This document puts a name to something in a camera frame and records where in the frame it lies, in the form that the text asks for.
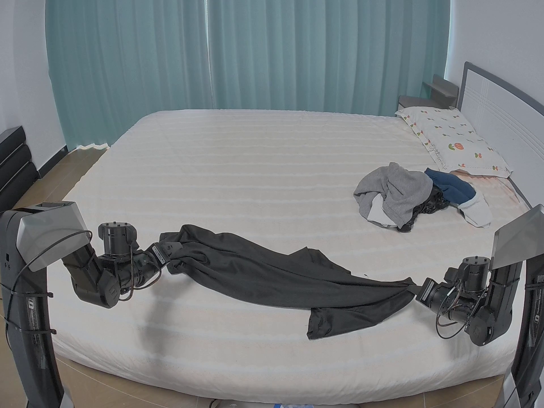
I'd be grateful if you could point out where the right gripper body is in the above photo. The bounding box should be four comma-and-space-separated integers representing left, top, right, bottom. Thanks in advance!
416, 278, 449, 310

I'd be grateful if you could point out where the black T-shirt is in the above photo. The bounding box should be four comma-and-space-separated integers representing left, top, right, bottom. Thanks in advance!
168, 224, 419, 341

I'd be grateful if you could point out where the pile of clothes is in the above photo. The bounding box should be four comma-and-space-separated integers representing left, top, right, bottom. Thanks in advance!
354, 162, 494, 233

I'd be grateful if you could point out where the grey bedside table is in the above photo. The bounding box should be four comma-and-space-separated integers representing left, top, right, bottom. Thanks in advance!
397, 74, 460, 109

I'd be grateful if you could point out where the white printed pillow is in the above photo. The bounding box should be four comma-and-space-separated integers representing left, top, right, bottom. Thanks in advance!
395, 106, 513, 179

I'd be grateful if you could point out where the blue-green curtain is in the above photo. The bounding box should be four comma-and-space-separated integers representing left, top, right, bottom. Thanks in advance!
206, 0, 451, 116
44, 0, 213, 148

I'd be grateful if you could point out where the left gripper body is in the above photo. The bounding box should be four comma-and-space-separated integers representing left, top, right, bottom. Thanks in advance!
149, 243, 179, 273

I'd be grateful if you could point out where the black cable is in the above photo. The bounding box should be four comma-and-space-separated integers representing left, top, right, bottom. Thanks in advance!
435, 302, 468, 340
118, 268, 163, 303

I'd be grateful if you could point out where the black chest of drawers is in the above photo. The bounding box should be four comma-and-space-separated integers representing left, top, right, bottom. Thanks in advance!
0, 126, 40, 211

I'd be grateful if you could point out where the bed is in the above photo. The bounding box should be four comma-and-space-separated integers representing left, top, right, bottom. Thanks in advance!
8, 61, 544, 398

